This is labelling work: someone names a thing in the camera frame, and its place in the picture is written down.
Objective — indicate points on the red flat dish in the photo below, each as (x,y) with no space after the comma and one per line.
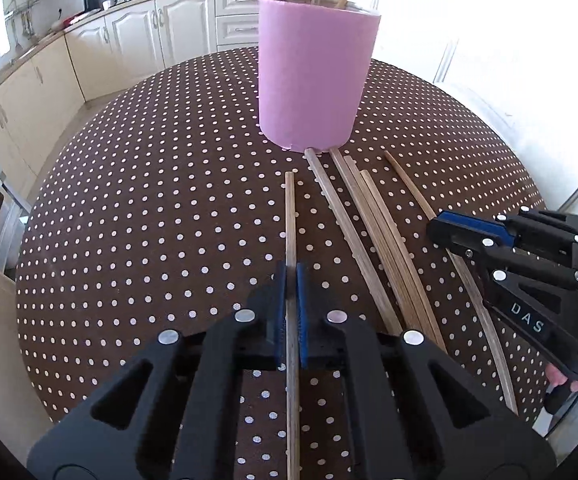
(76,19)

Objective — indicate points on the metal wall utensil rack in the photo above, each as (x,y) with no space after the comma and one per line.
(19,22)

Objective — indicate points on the pink cylindrical cup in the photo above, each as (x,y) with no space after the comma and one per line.
(314,85)

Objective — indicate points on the curved wooden chopstick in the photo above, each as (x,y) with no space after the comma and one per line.
(402,175)

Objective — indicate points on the black electric kettle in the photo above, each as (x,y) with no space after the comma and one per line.
(92,1)

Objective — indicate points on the cream base cabinets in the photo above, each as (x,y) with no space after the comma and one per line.
(134,25)

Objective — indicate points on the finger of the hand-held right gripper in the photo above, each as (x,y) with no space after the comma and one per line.
(479,225)
(461,242)

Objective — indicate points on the cream cabinet drawer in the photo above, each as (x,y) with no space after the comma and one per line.
(236,0)
(238,45)
(238,26)

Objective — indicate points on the brown polka dot tablecloth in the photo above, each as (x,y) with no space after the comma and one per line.
(169,210)

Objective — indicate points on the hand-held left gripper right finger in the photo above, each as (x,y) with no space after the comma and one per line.
(303,320)

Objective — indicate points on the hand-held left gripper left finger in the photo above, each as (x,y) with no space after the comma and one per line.
(281,310)

